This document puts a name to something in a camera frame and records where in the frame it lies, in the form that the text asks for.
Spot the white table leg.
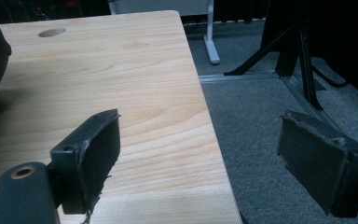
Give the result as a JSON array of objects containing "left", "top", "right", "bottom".
[{"left": 202, "top": 0, "right": 222, "bottom": 66}]

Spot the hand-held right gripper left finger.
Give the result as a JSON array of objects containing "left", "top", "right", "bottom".
[{"left": 49, "top": 108, "right": 121, "bottom": 216}]

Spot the aluminium floor rail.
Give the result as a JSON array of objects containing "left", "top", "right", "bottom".
[{"left": 199, "top": 70, "right": 343, "bottom": 130}]

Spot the black curtain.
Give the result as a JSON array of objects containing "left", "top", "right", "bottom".
[{"left": 307, "top": 0, "right": 358, "bottom": 105}]

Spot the white table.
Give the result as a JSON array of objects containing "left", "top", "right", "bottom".
[{"left": 107, "top": 0, "right": 214, "bottom": 17}]

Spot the black metal stand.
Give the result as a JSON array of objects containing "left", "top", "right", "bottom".
[{"left": 223, "top": 0, "right": 324, "bottom": 111}]

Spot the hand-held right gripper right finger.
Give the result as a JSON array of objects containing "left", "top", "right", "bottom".
[{"left": 276, "top": 110, "right": 358, "bottom": 218}]

